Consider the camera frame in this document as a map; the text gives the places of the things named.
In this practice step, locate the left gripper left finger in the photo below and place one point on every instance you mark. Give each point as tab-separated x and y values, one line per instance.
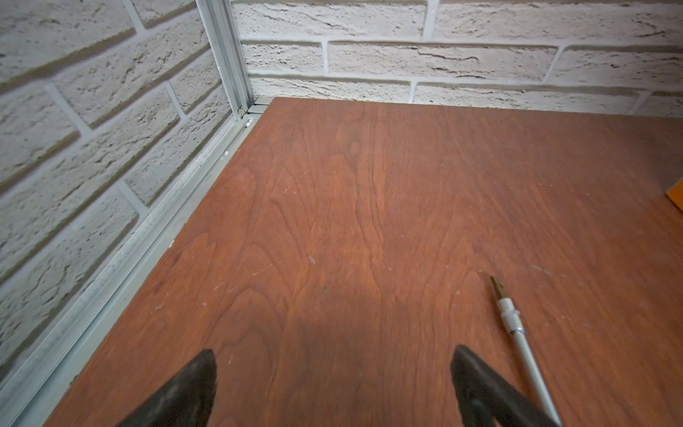
185	400

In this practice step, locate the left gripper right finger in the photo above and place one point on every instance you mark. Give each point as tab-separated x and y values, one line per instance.
487	399

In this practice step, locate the orange shoebox rear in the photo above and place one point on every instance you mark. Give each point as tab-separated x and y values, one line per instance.
675	194

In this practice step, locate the black handled screwdriver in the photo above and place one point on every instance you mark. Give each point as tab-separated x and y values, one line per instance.
514	327

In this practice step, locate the left side aluminium rail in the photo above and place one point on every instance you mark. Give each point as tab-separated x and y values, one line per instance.
37	387

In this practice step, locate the left corner aluminium post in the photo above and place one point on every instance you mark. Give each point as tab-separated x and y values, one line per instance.
222	33

